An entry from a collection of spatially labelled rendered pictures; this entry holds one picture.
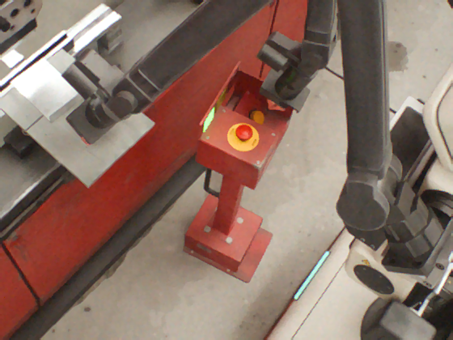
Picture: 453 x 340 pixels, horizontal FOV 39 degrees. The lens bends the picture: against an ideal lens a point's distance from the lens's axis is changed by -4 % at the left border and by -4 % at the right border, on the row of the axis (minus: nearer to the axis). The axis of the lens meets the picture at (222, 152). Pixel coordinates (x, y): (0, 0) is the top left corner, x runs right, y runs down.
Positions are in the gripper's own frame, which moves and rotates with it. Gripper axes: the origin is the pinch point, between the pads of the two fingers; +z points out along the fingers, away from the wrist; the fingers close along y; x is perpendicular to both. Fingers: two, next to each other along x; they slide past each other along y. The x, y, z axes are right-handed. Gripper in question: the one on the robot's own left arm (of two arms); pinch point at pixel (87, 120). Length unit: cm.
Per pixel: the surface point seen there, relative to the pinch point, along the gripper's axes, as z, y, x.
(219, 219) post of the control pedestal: 62, -30, 54
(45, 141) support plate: 2.8, 8.2, -2.1
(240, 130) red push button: 9.5, -28.3, 25.1
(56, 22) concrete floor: 135, -57, -29
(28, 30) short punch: 0.8, -2.7, -20.1
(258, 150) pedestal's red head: 9.3, -28.7, 31.3
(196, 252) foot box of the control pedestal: 80, -23, 62
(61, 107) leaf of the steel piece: 2.1, 1.6, -4.9
